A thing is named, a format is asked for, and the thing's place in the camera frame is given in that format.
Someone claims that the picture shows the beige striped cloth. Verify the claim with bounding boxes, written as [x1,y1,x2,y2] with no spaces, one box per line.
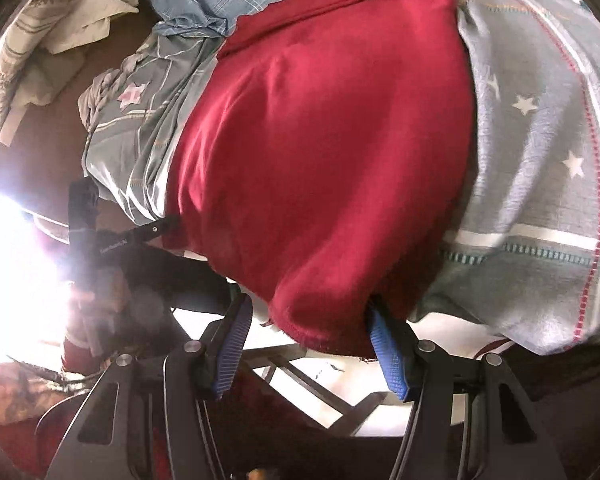
[0,0,138,131]

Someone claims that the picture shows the person's left hand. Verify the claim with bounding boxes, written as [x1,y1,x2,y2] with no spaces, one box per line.
[61,266,172,375]

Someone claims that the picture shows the grey star-print bed sheet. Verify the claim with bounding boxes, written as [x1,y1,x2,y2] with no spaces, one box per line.
[78,0,600,354]

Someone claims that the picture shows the red sweater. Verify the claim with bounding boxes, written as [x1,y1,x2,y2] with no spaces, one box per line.
[163,0,475,357]

